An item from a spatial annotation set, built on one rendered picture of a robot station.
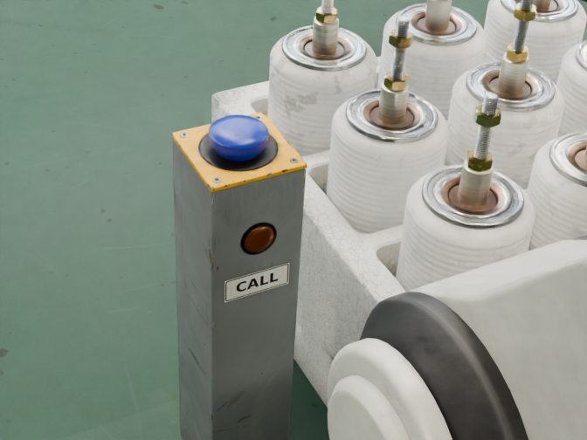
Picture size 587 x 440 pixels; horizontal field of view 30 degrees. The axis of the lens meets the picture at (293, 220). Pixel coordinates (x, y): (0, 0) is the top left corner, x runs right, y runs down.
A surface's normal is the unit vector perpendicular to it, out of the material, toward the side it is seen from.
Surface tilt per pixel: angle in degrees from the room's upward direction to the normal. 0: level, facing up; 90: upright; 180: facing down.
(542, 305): 90
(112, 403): 0
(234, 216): 90
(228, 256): 90
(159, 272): 0
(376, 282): 0
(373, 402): 44
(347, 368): 90
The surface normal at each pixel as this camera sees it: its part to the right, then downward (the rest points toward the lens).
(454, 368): -0.52, -0.26
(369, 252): 0.04, -0.78
